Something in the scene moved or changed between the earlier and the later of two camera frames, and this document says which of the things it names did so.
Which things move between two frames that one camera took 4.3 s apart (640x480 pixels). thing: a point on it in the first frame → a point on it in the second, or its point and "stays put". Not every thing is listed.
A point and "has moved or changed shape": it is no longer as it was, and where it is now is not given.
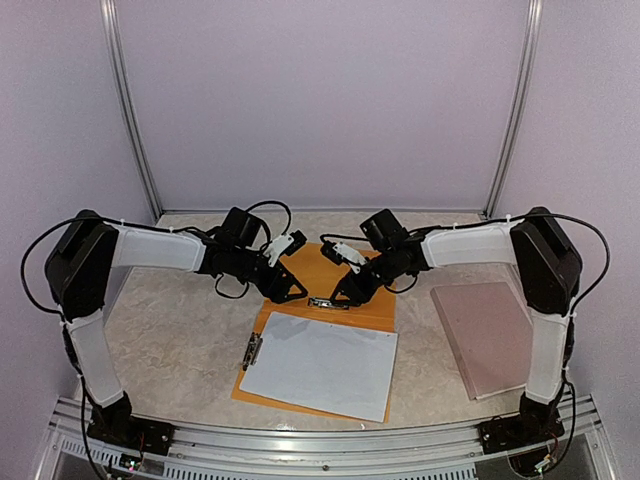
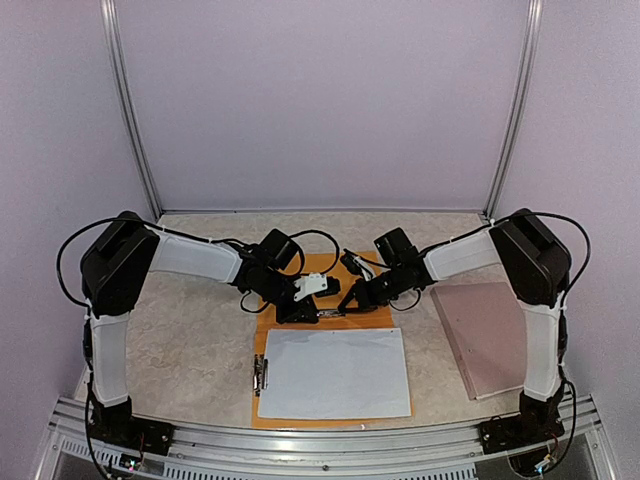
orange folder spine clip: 328,304 → 330,313
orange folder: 323,281 has moved or changed shape
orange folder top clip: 255,345 → 261,374
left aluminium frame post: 113,54 stays put
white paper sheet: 334,367 has moved or changed shape
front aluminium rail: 579,444 stays put
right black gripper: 352,285 → 361,290
